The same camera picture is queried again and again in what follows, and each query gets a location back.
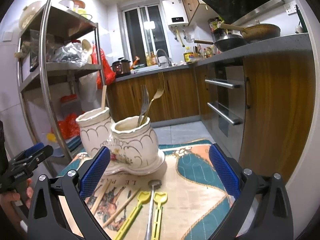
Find wooden chopstick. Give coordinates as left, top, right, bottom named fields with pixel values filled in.
left=91, top=180, right=111, bottom=215
left=101, top=85, right=107, bottom=111
left=102, top=188, right=140, bottom=228

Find yellow plastic fork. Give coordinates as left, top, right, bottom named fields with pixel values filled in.
left=113, top=191, right=151, bottom=240
left=151, top=192, right=168, bottom=240

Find silver spoon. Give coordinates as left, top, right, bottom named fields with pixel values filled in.
left=144, top=179, right=162, bottom=240

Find silver fork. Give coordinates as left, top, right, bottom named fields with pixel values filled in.
left=137, top=85, right=150, bottom=127

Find gold fork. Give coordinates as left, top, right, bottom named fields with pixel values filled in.
left=139, top=72, right=165, bottom=125

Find wooden kitchen cabinets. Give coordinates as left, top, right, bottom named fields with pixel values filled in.
left=107, top=52, right=316, bottom=183

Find person left hand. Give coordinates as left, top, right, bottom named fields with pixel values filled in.
left=1, top=178, right=33, bottom=226

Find corn cob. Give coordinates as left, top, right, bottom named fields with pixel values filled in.
left=46, top=133, right=57, bottom=143

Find red plastic bag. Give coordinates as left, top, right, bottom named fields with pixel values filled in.
left=57, top=113, right=80, bottom=140

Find printed table cloth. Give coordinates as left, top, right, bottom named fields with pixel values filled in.
left=57, top=138, right=238, bottom=240

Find metal shelf rack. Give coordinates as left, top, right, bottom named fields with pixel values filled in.
left=17, top=0, right=105, bottom=161

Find stainless oven drawers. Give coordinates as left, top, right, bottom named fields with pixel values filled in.
left=204, top=64, right=245, bottom=160

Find white ceramic utensil holder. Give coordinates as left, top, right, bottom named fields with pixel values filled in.
left=75, top=107, right=165, bottom=176

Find hanging red bag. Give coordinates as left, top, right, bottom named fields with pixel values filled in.
left=91, top=44, right=116, bottom=89

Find dark rice cooker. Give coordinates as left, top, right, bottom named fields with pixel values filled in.
left=112, top=57, right=131, bottom=77

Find black wok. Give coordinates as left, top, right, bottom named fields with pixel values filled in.
left=194, top=34, right=247, bottom=52

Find brown frying pan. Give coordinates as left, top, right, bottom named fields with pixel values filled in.
left=217, top=23, right=280, bottom=43

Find white water heater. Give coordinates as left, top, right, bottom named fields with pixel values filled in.
left=162, top=0, right=189, bottom=27

